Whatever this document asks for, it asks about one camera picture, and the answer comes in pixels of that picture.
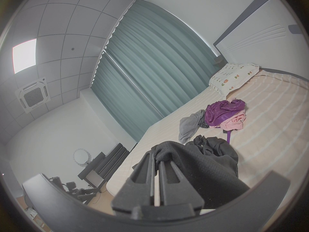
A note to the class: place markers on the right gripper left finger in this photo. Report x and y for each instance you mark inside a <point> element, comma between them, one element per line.
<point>141,187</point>

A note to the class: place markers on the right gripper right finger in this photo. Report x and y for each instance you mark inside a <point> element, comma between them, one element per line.
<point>183,192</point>

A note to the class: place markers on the black T-shirt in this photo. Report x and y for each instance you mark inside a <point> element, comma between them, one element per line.
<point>205,168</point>

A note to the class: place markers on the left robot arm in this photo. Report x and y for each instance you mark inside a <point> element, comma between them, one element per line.
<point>72,190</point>

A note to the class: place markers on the bed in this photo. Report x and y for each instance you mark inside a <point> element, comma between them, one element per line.
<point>265,129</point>

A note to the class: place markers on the black chest of drawers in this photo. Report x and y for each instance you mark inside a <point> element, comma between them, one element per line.
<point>111,158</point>

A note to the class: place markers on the black dressing table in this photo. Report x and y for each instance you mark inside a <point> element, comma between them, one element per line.
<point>91,170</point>

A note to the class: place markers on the grey garment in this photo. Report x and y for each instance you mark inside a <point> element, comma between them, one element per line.
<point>189,127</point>

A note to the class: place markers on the black shiny garment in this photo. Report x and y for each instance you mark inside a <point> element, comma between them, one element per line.
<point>204,125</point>

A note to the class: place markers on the pink garment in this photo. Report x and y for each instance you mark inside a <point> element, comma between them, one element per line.
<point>235,122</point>

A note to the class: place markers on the purple garment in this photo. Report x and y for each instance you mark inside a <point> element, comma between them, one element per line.
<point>222,112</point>

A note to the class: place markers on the white printed pillow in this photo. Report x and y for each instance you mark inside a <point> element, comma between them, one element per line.
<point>231,77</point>

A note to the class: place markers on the grey bedside table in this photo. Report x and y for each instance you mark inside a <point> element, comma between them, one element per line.
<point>219,61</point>

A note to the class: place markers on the ceiling air conditioner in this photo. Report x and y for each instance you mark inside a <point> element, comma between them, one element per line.
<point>33,95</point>

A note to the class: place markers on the square ceiling light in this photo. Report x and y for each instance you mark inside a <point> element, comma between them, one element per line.
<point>24,55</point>

